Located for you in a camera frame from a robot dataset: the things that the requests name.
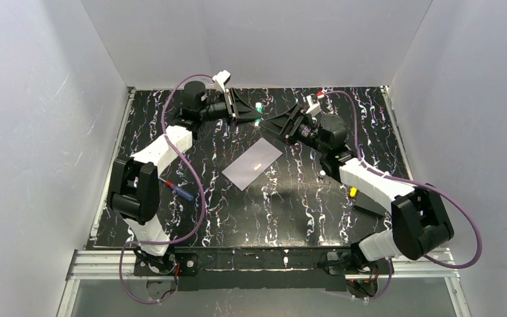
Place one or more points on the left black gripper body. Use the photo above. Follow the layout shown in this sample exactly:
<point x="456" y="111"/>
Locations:
<point x="232" y="108"/>

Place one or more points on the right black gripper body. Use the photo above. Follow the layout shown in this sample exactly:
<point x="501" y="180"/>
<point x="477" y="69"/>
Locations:
<point x="292" y="127"/>

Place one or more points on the lavender paper envelope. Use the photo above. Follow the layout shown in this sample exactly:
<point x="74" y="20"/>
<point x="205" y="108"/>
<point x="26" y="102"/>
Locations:
<point x="252" y="163"/>

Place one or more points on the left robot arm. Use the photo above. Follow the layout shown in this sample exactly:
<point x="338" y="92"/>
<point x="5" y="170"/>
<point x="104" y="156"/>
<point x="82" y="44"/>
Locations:
<point x="134" y="188"/>

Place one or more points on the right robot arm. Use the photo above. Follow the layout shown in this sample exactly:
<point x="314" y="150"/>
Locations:
<point x="419" y="220"/>

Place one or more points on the blue red screwdriver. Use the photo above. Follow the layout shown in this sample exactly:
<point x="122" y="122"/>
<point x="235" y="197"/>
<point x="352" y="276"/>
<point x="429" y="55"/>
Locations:
<point x="178" y="190"/>

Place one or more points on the black square pad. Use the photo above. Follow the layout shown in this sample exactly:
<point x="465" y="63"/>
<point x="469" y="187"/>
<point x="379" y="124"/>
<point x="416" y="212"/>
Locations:
<point x="367" y="205"/>

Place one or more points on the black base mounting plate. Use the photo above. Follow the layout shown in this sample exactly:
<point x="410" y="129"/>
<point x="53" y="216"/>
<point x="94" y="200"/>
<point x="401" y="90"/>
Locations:
<point x="203" y="268"/>

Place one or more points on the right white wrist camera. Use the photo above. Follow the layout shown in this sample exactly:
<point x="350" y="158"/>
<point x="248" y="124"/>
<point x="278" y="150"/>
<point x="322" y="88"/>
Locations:
<point x="314" y="106"/>

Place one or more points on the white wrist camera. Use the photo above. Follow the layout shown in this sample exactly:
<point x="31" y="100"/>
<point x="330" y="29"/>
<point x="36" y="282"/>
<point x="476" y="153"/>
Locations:
<point x="222" y="79"/>
<point x="314" y="106"/>

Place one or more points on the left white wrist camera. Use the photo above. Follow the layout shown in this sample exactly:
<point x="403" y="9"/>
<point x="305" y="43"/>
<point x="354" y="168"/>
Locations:
<point x="222" y="79"/>

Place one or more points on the aluminium frame rail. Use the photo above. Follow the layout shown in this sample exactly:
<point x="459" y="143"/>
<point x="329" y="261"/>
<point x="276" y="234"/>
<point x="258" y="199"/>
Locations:
<point x="102" y="283"/>

